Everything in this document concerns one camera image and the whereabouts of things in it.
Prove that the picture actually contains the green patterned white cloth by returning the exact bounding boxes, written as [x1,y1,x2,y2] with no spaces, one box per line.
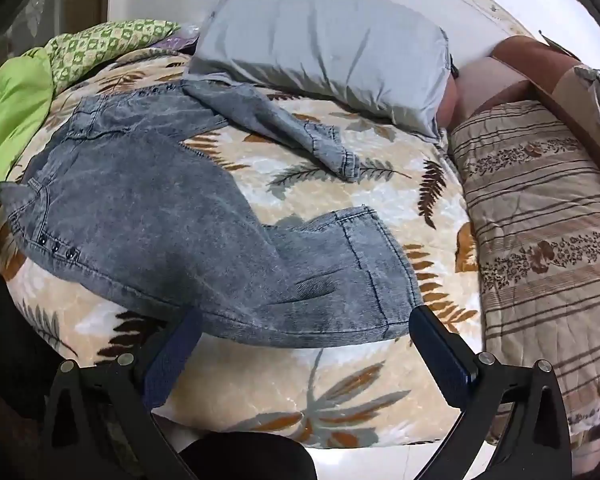
[44,18,180,94]

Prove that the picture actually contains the brown striped floral quilt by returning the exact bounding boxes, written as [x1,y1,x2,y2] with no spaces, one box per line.
[450,101,600,471]

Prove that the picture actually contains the grey denim pants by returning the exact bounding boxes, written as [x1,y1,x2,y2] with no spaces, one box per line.
[0,79,422,348]

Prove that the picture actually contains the light grey pillow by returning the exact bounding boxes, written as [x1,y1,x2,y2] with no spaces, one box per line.
[189,0,452,143]

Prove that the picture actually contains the lime green sheet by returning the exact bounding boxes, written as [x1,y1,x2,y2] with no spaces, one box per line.
[0,48,54,182]

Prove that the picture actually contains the brown cushioned headboard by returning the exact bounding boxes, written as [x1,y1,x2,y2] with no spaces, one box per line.
[450,36,600,168]

